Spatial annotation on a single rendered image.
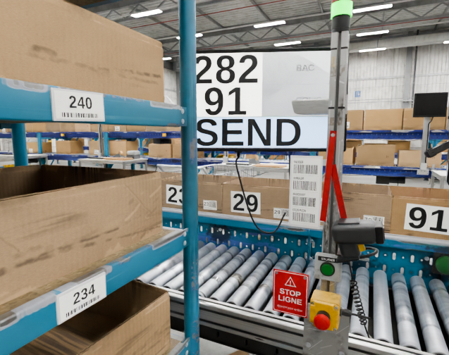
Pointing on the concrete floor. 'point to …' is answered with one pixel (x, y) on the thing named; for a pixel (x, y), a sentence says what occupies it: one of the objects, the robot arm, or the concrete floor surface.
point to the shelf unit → (41, 315)
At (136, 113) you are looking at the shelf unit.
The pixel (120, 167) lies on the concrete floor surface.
